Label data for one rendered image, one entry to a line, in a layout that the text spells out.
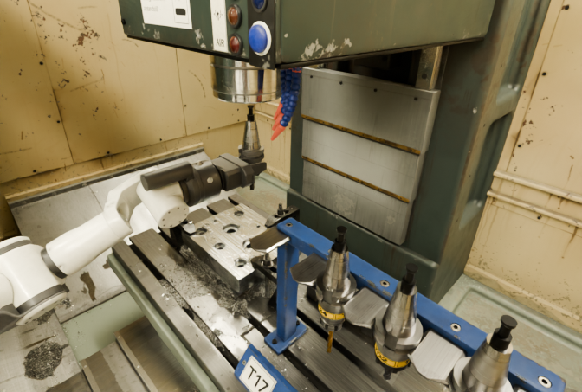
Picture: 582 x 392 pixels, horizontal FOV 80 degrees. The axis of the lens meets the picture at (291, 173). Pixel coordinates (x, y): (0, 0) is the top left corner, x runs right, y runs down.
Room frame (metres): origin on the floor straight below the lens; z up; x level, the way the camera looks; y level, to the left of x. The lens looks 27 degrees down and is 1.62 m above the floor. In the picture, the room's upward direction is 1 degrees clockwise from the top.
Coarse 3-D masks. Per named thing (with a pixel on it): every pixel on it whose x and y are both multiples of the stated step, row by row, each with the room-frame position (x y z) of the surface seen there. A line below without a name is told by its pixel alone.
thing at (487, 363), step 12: (480, 348) 0.26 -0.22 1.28; (492, 348) 0.25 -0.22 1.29; (480, 360) 0.25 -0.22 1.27; (492, 360) 0.24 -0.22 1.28; (504, 360) 0.24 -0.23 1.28; (468, 372) 0.25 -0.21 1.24; (480, 372) 0.24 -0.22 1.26; (492, 372) 0.24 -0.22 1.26; (504, 372) 0.24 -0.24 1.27; (468, 384) 0.25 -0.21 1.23; (480, 384) 0.24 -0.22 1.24; (492, 384) 0.24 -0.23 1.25; (504, 384) 0.24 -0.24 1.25
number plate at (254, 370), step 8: (256, 360) 0.46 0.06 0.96; (248, 368) 0.45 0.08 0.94; (256, 368) 0.45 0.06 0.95; (240, 376) 0.45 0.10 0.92; (248, 376) 0.44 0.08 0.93; (256, 376) 0.44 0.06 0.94; (264, 376) 0.43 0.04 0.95; (248, 384) 0.43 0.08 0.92; (256, 384) 0.43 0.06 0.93; (264, 384) 0.42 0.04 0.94; (272, 384) 0.41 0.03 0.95
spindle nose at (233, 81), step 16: (224, 64) 0.70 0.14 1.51; (240, 64) 0.69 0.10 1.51; (224, 80) 0.70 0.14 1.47; (240, 80) 0.69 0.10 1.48; (256, 80) 0.70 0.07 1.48; (272, 80) 0.71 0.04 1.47; (224, 96) 0.70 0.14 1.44; (240, 96) 0.69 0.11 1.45; (256, 96) 0.70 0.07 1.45; (272, 96) 0.72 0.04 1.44
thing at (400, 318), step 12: (396, 288) 0.33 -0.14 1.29; (396, 300) 0.33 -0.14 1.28; (408, 300) 0.32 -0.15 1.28; (396, 312) 0.32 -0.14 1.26; (408, 312) 0.32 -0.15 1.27; (384, 324) 0.33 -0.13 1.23; (396, 324) 0.32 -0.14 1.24; (408, 324) 0.31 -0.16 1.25; (396, 336) 0.31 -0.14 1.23; (408, 336) 0.31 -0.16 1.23
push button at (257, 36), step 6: (258, 24) 0.41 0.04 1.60; (252, 30) 0.41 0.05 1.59; (258, 30) 0.41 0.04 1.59; (264, 30) 0.40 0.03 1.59; (252, 36) 0.41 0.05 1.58; (258, 36) 0.41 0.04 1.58; (264, 36) 0.40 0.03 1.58; (252, 42) 0.41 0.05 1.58; (258, 42) 0.41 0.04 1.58; (264, 42) 0.40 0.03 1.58; (252, 48) 0.42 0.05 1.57; (258, 48) 0.41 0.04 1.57; (264, 48) 0.40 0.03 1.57
